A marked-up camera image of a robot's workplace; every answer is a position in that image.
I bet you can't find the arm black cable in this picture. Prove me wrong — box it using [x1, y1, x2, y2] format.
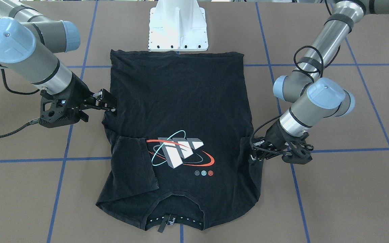
[0, 59, 42, 140]
[253, 0, 337, 142]

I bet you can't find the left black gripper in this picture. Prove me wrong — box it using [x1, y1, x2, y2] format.
[250, 121, 314, 165]

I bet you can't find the black graphic t-shirt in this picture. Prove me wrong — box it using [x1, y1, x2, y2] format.
[96, 50, 263, 231]

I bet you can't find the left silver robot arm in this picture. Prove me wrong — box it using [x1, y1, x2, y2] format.
[250, 0, 389, 164]

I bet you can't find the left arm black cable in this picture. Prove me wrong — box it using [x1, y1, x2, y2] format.
[253, 0, 337, 142]

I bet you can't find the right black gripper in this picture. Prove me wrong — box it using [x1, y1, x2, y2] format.
[39, 73, 118, 128]

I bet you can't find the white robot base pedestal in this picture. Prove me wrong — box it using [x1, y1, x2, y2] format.
[148, 0, 209, 51]

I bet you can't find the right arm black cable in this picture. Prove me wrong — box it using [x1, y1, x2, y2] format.
[0, 59, 42, 140]

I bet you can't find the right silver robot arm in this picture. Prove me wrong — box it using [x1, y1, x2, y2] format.
[0, 0, 117, 128]

